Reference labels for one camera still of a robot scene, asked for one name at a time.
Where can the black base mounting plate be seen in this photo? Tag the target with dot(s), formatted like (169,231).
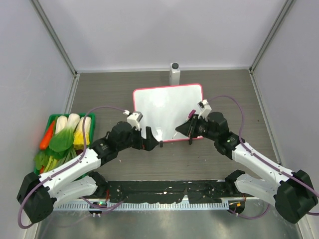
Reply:
(167,192)

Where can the green plastic tray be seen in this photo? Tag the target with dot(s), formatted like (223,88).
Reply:
(52,118)

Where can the green toy scallions bundle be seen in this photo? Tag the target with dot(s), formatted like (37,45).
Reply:
(54,160)

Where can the white bottle black cap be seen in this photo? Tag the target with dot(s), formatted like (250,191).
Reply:
(174,74)

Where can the yellow white toy cabbage right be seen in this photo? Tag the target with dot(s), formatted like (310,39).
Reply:
(82,132)

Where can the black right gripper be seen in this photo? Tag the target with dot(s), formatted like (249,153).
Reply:
(188,129)

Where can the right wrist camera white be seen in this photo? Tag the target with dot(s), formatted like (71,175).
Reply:
(205,109)

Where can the white green toy cabbage middle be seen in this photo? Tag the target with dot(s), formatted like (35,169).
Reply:
(72,122)

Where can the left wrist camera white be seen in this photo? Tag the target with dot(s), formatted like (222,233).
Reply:
(134,120)

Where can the white slotted cable duct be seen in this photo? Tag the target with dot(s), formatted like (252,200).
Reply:
(184,205)

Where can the orange toy carrot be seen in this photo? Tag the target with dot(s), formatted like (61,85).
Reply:
(47,137)

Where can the pink framed whiteboard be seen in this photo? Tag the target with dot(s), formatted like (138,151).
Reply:
(164,108)

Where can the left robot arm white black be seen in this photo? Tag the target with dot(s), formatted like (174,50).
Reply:
(39,194)

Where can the green leafy toy vegetable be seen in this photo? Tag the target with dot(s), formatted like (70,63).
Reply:
(60,142)

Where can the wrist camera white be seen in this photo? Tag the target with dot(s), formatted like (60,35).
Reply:
(205,109)
(134,120)

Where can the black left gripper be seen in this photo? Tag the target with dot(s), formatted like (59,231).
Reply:
(147,144)

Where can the white toy cabbage left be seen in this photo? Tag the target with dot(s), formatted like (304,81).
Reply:
(61,122)

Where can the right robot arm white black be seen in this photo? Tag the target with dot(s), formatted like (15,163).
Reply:
(291,193)

